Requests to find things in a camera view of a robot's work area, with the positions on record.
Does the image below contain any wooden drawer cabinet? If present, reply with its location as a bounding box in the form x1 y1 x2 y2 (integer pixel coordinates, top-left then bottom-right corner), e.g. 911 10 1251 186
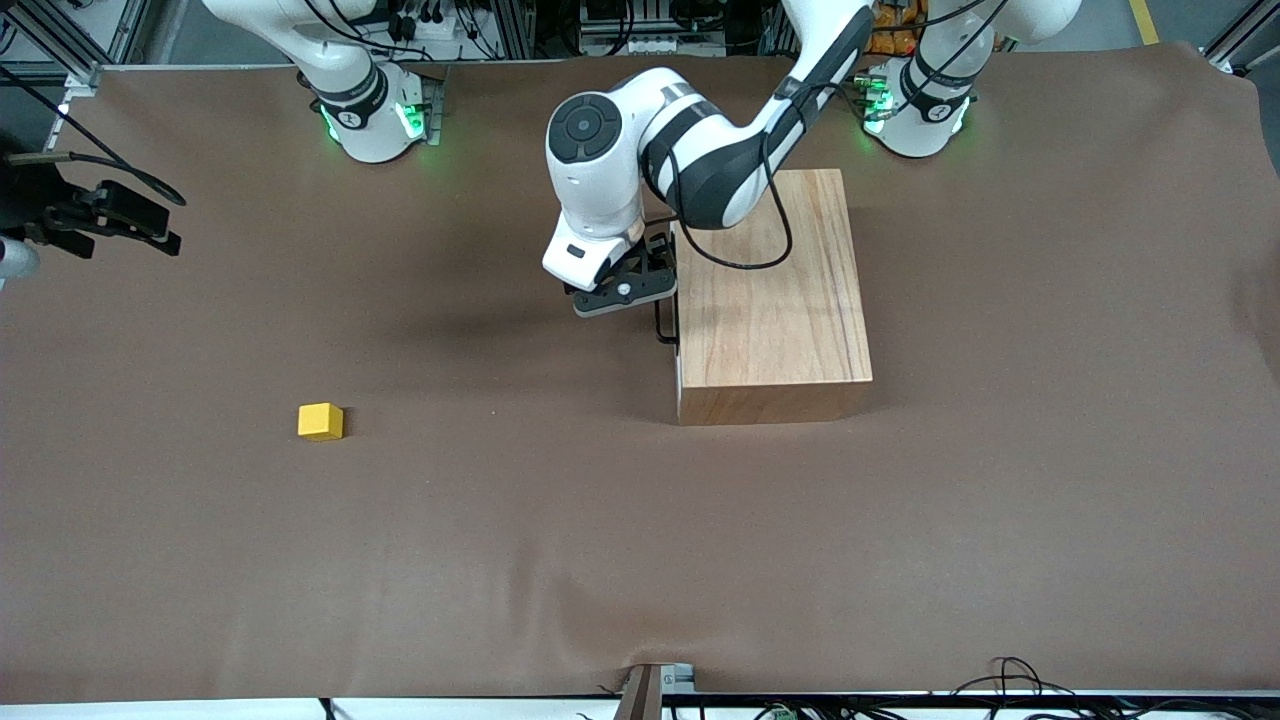
672 168 873 427

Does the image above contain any aluminium equipment rack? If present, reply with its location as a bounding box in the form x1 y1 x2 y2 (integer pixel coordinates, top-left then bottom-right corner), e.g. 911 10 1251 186
440 0 791 59

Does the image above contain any brown table cloth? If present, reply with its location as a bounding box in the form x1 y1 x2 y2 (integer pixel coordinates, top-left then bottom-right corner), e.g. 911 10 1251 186
0 45 1280 701

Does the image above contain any orange packaging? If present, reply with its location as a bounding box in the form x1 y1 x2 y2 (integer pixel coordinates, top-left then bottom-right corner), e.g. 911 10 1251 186
868 0 923 56

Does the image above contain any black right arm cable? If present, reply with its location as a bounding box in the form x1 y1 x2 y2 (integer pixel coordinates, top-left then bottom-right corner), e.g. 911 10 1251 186
0 68 188 208

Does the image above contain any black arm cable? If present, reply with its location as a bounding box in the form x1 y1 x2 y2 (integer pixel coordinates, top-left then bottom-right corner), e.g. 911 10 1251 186
672 80 871 271
0 68 188 208

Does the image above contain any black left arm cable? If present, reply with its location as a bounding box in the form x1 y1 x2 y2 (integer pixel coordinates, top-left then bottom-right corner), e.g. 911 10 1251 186
672 80 871 271

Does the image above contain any aluminium frame profile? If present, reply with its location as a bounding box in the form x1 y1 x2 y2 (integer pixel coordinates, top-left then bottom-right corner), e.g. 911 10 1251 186
0 0 106 101
1205 0 1280 76

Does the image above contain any black cable bundle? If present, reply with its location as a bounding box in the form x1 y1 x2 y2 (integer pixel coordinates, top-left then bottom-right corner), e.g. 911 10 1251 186
940 655 1280 720

